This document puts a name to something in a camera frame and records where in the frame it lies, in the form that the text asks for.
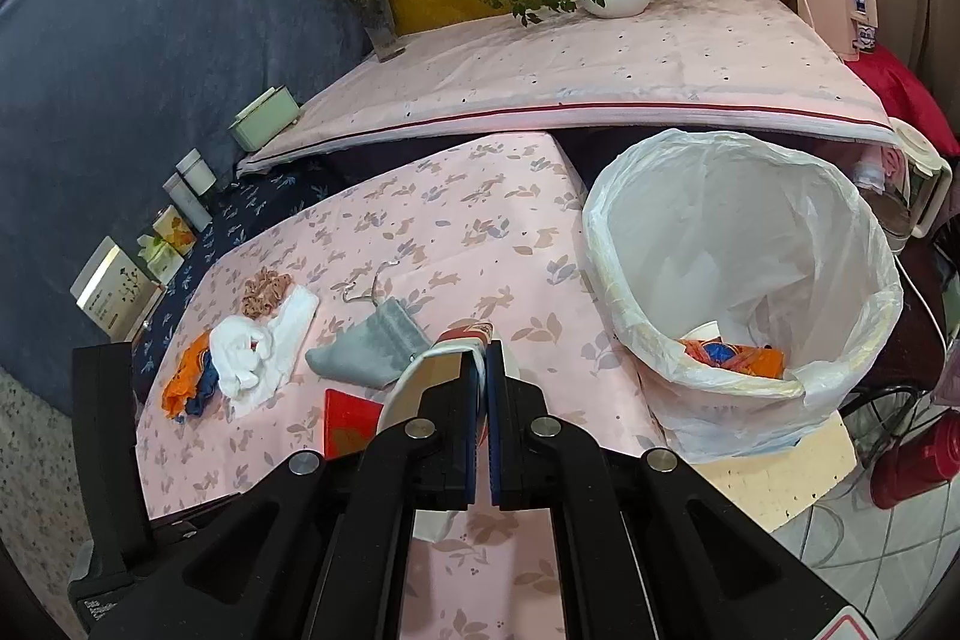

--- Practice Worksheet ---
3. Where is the small orange wrapper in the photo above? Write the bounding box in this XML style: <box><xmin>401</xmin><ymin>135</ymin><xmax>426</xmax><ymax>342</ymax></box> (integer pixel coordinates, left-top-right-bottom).
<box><xmin>161</xmin><ymin>332</ymin><xmax>222</xmax><ymax>420</ymax></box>

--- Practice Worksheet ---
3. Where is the small green carton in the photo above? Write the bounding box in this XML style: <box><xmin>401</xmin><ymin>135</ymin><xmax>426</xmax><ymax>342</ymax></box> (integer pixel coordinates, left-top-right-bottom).
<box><xmin>137</xmin><ymin>239</ymin><xmax>185</xmax><ymax>281</ymax></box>

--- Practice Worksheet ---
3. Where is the light green tissue box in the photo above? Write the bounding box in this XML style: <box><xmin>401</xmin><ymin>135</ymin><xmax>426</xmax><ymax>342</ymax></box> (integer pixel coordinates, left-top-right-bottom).
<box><xmin>229</xmin><ymin>85</ymin><xmax>302</xmax><ymax>152</ymax></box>

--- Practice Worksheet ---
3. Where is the cream gift box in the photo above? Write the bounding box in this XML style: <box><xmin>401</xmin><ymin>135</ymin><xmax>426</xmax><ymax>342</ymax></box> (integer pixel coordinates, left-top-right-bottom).
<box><xmin>70</xmin><ymin>236</ymin><xmax>164</xmax><ymax>341</ymax></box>

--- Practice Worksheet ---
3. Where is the tall white bottle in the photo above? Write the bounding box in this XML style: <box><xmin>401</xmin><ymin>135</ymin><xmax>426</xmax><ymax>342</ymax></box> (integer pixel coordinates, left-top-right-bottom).
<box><xmin>163</xmin><ymin>173</ymin><xmax>212</xmax><ymax>232</ymax></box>

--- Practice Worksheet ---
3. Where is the red cardboard box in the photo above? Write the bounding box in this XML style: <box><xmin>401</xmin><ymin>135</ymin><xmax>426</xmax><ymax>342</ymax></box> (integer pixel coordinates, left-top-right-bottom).
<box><xmin>324</xmin><ymin>389</ymin><xmax>391</xmax><ymax>461</ymax></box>

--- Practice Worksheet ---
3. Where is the blue backdrop cloth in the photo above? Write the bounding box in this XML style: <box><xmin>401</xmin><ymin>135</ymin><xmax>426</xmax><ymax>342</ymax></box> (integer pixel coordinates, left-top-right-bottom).
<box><xmin>0</xmin><ymin>0</ymin><xmax>376</xmax><ymax>416</ymax></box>

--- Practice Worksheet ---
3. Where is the short white jar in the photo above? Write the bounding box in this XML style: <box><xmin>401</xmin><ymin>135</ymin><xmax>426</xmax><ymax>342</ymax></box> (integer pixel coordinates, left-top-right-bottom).
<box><xmin>176</xmin><ymin>149</ymin><xmax>218</xmax><ymax>195</ymax></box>

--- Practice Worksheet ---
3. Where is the yellow board under bin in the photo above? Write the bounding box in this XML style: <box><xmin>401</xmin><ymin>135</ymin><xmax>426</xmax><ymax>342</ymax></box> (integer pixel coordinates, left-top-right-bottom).
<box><xmin>705</xmin><ymin>411</ymin><xmax>860</xmax><ymax>532</ymax></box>

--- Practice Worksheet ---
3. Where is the red cloth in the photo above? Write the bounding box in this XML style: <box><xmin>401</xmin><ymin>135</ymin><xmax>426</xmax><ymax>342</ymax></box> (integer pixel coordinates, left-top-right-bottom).
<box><xmin>847</xmin><ymin>44</ymin><xmax>960</xmax><ymax>157</ymax></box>

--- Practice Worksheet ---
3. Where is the beige scrunchie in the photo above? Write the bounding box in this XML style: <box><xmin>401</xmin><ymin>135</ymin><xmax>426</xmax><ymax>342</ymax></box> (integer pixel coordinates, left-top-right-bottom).
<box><xmin>240</xmin><ymin>269</ymin><xmax>301</xmax><ymax>322</ymax></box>

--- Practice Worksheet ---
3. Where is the glass vase with red flowers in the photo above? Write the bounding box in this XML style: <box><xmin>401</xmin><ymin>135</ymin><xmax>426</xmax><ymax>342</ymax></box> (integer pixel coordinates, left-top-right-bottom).
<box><xmin>313</xmin><ymin>0</ymin><xmax>406</xmax><ymax>62</ymax></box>

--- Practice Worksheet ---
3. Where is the white electric kettle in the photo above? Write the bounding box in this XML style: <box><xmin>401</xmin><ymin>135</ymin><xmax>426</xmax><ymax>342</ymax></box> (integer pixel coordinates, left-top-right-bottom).
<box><xmin>855</xmin><ymin>119</ymin><xmax>953</xmax><ymax>255</ymax></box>

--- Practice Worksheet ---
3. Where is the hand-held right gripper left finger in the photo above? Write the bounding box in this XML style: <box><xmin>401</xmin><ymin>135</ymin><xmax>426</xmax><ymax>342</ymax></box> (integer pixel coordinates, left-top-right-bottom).
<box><xmin>127</xmin><ymin>344</ymin><xmax>482</xmax><ymax>640</ymax></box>

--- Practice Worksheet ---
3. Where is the dark side table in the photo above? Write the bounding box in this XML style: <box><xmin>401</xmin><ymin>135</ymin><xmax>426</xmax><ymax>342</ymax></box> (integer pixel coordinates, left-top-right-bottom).
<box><xmin>840</xmin><ymin>235</ymin><xmax>957</xmax><ymax>420</ymax></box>

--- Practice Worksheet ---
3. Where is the large orange wrapper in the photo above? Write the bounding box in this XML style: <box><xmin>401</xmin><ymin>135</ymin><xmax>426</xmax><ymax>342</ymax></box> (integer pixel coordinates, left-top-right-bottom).
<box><xmin>679</xmin><ymin>340</ymin><xmax>788</xmax><ymax>380</ymax></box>

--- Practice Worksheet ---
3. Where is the trash can with white bag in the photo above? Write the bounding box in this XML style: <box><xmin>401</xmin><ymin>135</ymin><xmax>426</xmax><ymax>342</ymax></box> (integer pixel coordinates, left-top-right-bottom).
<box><xmin>583</xmin><ymin>128</ymin><xmax>905</xmax><ymax>465</ymax></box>

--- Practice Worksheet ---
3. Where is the grey drawstring pouch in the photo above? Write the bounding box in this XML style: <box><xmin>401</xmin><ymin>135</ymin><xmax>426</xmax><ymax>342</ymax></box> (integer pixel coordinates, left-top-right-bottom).
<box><xmin>306</xmin><ymin>260</ymin><xmax>436</xmax><ymax>386</ymax></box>

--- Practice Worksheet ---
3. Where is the red and white paper cup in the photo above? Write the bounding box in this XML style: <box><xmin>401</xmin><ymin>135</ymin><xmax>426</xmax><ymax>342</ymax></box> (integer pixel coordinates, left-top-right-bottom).
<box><xmin>375</xmin><ymin>323</ymin><xmax>520</xmax><ymax>542</ymax></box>

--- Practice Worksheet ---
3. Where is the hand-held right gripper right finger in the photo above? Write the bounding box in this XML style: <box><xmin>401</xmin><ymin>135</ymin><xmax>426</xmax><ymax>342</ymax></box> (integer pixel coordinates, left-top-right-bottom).
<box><xmin>486</xmin><ymin>342</ymin><xmax>893</xmax><ymax>640</ymax></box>

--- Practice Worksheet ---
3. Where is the pink dotted quilt cover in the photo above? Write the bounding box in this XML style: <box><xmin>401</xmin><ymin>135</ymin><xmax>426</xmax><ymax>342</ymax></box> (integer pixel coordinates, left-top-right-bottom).
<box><xmin>238</xmin><ymin>0</ymin><xmax>901</xmax><ymax>176</ymax></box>

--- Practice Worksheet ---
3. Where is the red thermos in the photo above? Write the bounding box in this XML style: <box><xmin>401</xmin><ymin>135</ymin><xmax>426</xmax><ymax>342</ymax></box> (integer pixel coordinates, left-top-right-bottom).
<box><xmin>870</xmin><ymin>419</ymin><xmax>960</xmax><ymax>510</ymax></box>

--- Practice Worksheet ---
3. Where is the white kettle cable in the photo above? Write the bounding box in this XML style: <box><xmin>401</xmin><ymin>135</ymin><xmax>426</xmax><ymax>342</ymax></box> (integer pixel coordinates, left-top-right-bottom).
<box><xmin>892</xmin><ymin>250</ymin><xmax>957</xmax><ymax>345</ymax></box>

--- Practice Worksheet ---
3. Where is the pink rabbit-print tablecloth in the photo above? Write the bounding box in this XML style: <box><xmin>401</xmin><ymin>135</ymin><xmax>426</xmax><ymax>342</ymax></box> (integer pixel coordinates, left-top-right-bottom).
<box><xmin>135</xmin><ymin>131</ymin><xmax>668</xmax><ymax>640</ymax></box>

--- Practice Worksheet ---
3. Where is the navy floral cloth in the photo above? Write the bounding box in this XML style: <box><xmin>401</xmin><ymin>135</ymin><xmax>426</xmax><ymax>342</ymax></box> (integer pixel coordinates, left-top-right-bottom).
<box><xmin>131</xmin><ymin>175</ymin><xmax>338</xmax><ymax>386</ymax></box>

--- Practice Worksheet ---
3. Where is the white tissue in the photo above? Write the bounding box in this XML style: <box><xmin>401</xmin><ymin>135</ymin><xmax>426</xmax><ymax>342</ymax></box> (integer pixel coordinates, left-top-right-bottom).
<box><xmin>208</xmin><ymin>286</ymin><xmax>320</xmax><ymax>420</ymax></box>

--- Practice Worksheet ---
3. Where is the blue cord bundle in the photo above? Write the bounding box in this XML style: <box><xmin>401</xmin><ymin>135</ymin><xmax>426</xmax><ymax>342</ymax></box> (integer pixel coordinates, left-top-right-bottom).
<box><xmin>184</xmin><ymin>370</ymin><xmax>222</xmax><ymax>420</ymax></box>

